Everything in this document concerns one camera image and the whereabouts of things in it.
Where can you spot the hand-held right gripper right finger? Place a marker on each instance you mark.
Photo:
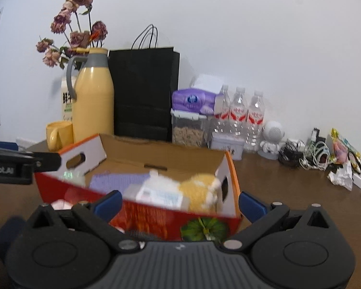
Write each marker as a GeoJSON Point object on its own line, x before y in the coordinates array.
{"type": "Point", "coordinates": [249, 206]}

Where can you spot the dried rose bouquet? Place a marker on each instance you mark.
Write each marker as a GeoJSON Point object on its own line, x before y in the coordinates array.
{"type": "Point", "coordinates": [78, 37]}

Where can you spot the orange cardboard box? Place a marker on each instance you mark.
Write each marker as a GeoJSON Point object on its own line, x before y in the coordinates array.
{"type": "Point", "coordinates": [156, 216]}

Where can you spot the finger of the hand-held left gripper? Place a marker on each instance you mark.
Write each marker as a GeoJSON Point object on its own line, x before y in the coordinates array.
{"type": "Point", "coordinates": [48, 161]}
{"type": "Point", "coordinates": [3, 145]}

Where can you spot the clear water bottle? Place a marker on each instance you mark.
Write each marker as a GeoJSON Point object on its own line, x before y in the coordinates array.
{"type": "Point", "coordinates": [222, 108]}
{"type": "Point", "coordinates": [255, 117]}
{"type": "Point", "coordinates": [238, 111]}

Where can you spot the colourful snack packet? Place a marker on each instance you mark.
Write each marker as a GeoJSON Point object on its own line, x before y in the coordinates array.
{"type": "Point", "coordinates": [341, 149]}

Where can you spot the pink small packet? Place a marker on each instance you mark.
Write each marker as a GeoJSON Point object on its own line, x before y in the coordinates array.
{"type": "Point", "coordinates": [63, 204]}

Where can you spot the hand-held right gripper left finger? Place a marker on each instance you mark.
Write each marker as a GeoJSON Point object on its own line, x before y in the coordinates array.
{"type": "Point", "coordinates": [109, 203]}

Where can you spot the black charger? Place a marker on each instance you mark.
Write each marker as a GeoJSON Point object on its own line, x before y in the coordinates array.
{"type": "Point", "coordinates": [316, 135]}

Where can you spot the white labelled bottle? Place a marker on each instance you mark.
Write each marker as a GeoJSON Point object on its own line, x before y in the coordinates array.
{"type": "Point", "coordinates": [159, 194]}

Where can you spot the black paper bag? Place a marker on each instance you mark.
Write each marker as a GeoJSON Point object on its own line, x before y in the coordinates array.
{"type": "Point", "coordinates": [144, 96]}

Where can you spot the yellow thermos jug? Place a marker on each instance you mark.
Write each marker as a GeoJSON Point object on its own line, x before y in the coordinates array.
{"type": "Point", "coordinates": [93, 102]}

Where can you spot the purple tissue pack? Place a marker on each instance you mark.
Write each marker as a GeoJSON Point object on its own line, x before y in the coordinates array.
{"type": "Point", "coordinates": [192, 101]}

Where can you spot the crumpled white paper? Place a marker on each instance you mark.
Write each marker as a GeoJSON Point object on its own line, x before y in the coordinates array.
{"type": "Point", "coordinates": [341, 176]}

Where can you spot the white robot-shaped speaker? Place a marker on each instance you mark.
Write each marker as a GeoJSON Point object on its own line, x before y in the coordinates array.
{"type": "Point", "coordinates": [273, 132]}

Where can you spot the white milk carton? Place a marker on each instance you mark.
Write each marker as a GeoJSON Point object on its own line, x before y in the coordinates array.
{"type": "Point", "coordinates": [66, 102]}

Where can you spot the yellow plush toy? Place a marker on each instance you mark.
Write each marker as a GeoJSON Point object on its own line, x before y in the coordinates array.
{"type": "Point", "coordinates": [198, 189]}

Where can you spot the purple cloth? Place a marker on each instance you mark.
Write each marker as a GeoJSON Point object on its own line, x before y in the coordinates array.
{"type": "Point", "coordinates": [114, 183]}

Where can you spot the dark blue clothing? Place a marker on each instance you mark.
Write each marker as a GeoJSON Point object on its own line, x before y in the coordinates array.
{"type": "Point", "coordinates": [9, 231]}

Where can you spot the clear seed container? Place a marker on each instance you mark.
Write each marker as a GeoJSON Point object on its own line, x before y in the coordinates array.
{"type": "Point", "coordinates": [188, 134]}

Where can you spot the lavender tin box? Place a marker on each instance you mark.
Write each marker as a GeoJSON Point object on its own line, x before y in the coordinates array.
{"type": "Point", "coordinates": [227, 144]}

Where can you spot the yellow mug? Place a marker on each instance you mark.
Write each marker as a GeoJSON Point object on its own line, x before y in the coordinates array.
{"type": "Point", "coordinates": [61, 134]}

